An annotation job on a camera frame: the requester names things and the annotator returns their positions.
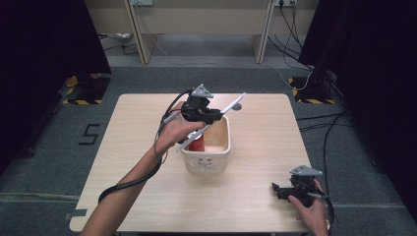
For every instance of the red drink can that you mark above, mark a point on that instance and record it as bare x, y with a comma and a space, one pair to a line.
197, 144

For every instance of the person's right hand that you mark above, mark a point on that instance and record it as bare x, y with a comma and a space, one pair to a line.
316, 216

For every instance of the white wall socket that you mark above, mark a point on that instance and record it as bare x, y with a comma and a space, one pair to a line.
141, 2
285, 2

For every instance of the black curtain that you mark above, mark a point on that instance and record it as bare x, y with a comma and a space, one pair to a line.
377, 82
42, 65

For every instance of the person's left hand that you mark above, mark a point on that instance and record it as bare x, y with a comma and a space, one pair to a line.
173, 131

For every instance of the beige wooden desk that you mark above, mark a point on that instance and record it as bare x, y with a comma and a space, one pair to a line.
203, 19

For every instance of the cream square bin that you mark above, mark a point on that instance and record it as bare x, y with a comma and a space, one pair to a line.
205, 162

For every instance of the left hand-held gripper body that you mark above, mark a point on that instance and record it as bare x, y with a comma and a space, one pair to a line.
196, 108

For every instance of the white paper-wrapped straw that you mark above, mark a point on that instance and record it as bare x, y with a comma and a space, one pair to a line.
233, 105

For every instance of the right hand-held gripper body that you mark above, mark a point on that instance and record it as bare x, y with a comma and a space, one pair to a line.
304, 188

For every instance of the black stand base hazard tape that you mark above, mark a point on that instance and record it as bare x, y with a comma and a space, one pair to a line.
87, 90
311, 93

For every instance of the white power adapter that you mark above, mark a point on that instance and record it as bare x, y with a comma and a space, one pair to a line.
124, 36

